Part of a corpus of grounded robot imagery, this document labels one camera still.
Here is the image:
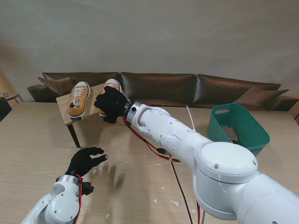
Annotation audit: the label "white handled brown bristle brush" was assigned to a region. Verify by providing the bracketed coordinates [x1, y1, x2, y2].
[221, 127, 239, 143]

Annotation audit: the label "small wooden side table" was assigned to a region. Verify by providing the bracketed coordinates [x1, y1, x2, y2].
[0, 92, 24, 105]

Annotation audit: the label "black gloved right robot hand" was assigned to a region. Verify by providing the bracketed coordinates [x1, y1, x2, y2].
[93, 85, 130, 124]

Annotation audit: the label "red black right arm cable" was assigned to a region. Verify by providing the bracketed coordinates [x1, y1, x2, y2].
[122, 115, 200, 224]

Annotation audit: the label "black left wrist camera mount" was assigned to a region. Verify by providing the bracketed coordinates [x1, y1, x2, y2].
[82, 181, 95, 196]

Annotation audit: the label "green plastic basin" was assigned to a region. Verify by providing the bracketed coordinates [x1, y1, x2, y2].
[207, 103, 271, 157]

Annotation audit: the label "dark chair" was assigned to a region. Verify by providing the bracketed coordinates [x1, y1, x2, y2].
[0, 97, 13, 123]

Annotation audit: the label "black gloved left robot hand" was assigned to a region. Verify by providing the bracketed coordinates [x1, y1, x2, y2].
[65, 147, 109, 176]

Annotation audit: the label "brown leather sofa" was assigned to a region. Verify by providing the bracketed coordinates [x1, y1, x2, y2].
[27, 71, 299, 112]

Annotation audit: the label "yellow canvas sneaker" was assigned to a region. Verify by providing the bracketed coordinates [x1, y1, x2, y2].
[67, 81, 91, 121]
[98, 78, 121, 119]

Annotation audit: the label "red black arm cable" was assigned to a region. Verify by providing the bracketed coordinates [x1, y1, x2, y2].
[72, 174, 84, 224]
[122, 115, 200, 224]

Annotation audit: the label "small wooden bench black legs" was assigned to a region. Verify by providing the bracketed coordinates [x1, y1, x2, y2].
[56, 84, 129, 148]

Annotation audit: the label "brown sofa cushion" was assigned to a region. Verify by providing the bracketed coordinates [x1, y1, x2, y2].
[37, 77, 79, 96]
[233, 85, 290, 110]

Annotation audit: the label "red black left arm cable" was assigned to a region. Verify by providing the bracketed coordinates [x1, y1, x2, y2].
[72, 174, 84, 224]

